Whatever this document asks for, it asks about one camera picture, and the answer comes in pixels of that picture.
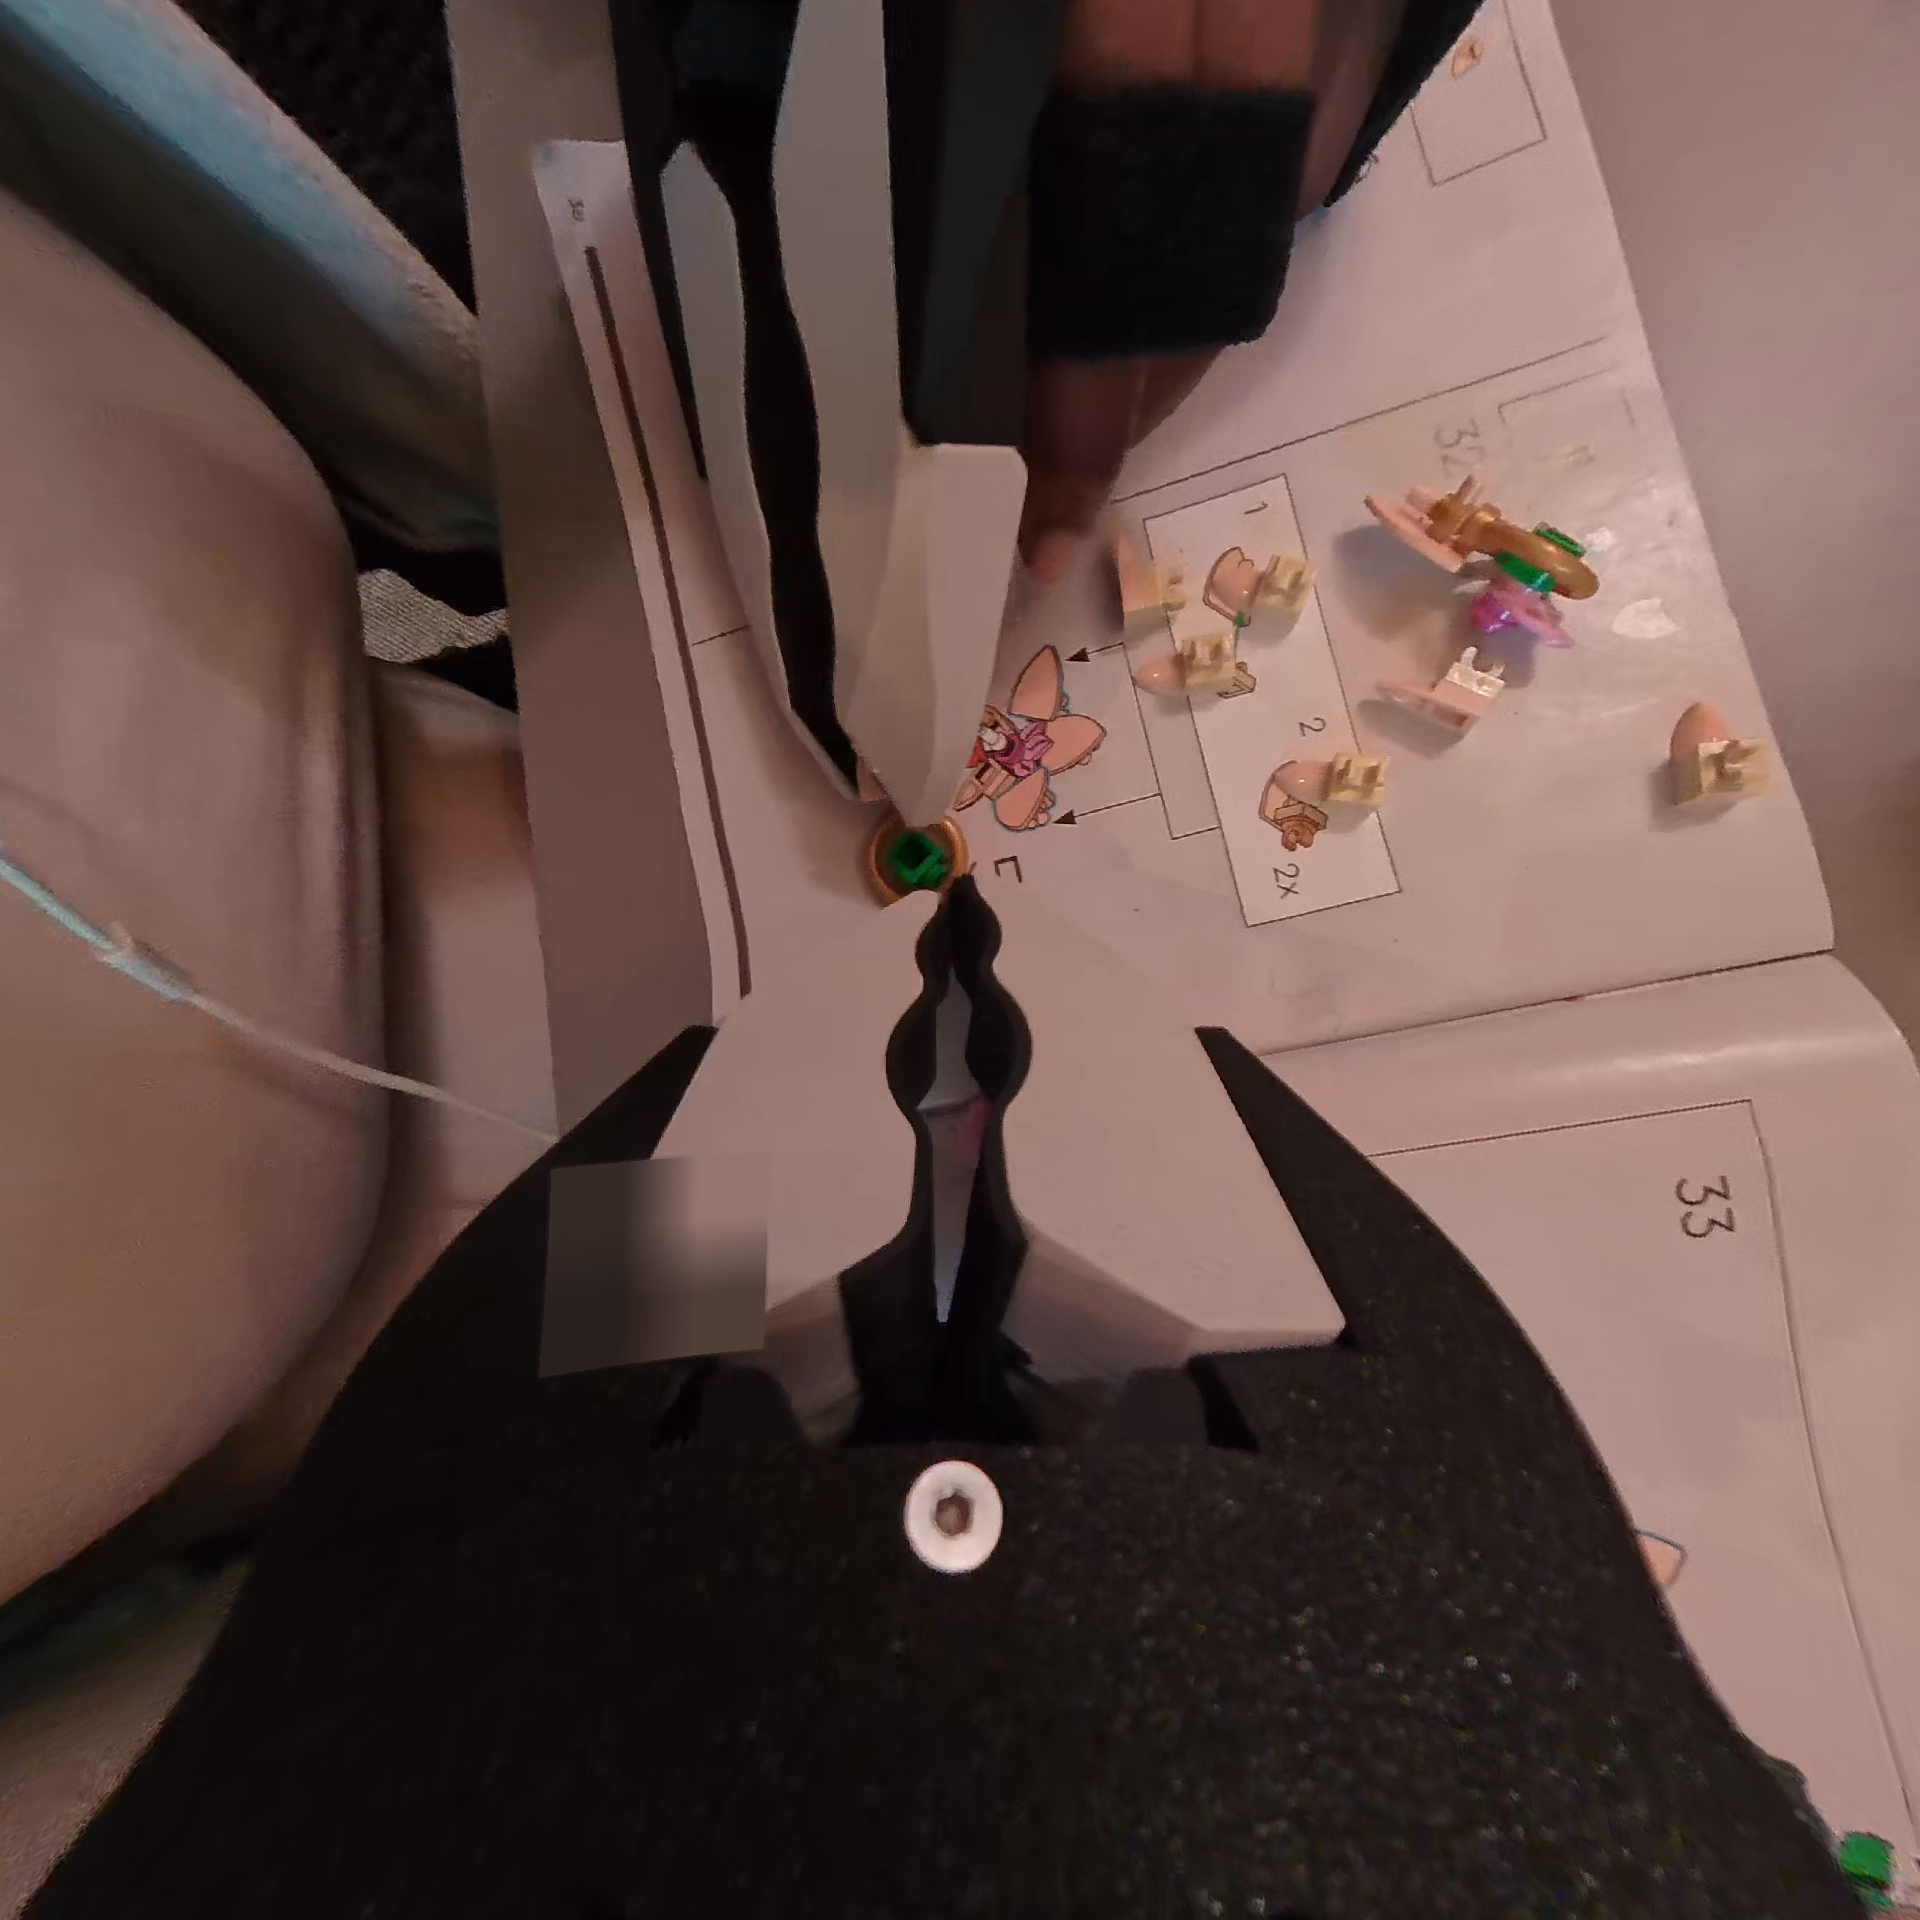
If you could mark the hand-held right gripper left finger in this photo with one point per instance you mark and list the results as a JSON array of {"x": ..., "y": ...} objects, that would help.
[{"x": 811, "y": 1093}]

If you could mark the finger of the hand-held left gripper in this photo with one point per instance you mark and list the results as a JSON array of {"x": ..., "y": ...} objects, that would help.
[
  {"x": 864, "y": 269},
  {"x": 707, "y": 298}
]

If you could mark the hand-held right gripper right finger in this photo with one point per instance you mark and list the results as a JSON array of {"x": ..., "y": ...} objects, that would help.
[{"x": 1157, "y": 1185}]

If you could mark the small tan clip brick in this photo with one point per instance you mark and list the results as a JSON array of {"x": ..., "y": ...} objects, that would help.
[{"x": 1150, "y": 577}]

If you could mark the white instruction booklet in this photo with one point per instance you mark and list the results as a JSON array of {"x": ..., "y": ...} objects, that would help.
[{"x": 1576, "y": 1275}]

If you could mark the person's left hand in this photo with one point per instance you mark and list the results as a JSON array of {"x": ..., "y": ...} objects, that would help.
[{"x": 1073, "y": 482}]

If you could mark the grey woven fabric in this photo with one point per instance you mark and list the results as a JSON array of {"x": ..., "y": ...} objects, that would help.
[{"x": 428, "y": 616}]

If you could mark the small green brick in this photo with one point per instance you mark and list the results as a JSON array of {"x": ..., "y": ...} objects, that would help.
[{"x": 1870, "y": 1860}]

